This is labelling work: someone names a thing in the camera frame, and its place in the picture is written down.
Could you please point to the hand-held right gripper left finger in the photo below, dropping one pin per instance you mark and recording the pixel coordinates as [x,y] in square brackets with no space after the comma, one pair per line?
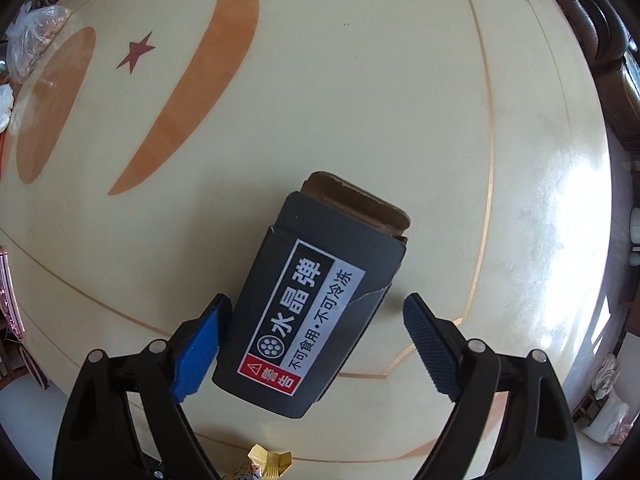
[200,355]

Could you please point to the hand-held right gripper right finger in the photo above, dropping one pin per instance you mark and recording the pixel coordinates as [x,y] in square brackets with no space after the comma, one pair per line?
[430,345]

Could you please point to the black cardboard box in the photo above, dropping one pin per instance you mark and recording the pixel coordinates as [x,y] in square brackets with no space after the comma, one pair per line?
[310,300]

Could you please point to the yellow snack wrapper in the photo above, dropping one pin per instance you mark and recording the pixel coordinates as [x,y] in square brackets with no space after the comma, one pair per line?
[270,462]

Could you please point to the white bundled cloth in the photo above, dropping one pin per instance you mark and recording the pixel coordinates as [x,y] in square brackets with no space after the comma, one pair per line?
[612,400]

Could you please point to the phone with pink case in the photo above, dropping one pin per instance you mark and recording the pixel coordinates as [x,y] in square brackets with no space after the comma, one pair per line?
[7,290]

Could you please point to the wooden side table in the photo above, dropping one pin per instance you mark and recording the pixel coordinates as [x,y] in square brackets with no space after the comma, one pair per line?
[631,305]

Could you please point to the white appliance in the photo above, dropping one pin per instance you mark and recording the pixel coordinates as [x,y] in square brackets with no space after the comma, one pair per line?
[634,230]

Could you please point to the small white plastic bag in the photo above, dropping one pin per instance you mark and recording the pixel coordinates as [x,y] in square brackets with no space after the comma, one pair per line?
[4,105]

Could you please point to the brown leather armchair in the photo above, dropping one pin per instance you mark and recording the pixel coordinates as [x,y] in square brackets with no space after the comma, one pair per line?
[605,50]

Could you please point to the clear plastic bag of peanuts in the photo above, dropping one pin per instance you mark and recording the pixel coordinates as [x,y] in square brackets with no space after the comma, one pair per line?
[35,35]

